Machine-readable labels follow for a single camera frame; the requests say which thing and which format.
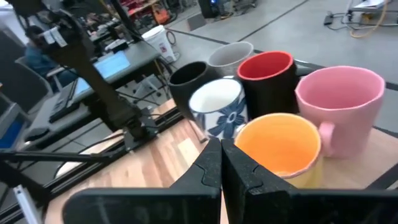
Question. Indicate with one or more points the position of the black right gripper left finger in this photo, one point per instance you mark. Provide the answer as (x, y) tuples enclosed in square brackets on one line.
[(174, 205)]

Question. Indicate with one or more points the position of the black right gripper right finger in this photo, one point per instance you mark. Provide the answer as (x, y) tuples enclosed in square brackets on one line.
[(280, 207)]

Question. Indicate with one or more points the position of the yellow mug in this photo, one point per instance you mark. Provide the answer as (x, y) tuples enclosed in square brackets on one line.
[(280, 146)]

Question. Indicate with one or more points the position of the white mug with blue flowers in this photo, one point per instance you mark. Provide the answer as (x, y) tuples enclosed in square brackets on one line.
[(220, 112)]

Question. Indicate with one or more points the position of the pink mug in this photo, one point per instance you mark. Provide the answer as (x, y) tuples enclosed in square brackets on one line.
[(348, 118)]

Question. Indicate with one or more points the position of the all-black mug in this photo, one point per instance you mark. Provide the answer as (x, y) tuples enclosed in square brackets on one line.
[(183, 90)]

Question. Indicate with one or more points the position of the black mug with red-orange inside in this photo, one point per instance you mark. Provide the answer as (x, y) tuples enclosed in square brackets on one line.
[(267, 90)]

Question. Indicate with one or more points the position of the light grey mug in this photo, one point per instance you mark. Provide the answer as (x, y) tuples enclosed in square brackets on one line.
[(230, 56)]

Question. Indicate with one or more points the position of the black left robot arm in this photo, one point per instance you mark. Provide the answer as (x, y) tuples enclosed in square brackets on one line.
[(93, 81)]

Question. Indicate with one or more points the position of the black keyboard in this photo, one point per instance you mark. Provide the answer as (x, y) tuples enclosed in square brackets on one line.
[(63, 104)]

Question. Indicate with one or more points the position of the grey desk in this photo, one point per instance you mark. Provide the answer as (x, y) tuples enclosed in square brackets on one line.
[(140, 59)]

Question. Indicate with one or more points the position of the blue lit screen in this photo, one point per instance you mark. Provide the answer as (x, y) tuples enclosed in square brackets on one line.
[(109, 67)]

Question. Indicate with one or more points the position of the white bucket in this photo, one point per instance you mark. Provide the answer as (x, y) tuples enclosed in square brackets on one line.
[(158, 42)]

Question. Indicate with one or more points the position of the person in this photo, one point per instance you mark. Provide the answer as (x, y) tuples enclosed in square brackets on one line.
[(37, 59)]

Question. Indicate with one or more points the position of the black frame under left arm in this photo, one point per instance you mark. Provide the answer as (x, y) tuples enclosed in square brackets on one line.
[(93, 158)]

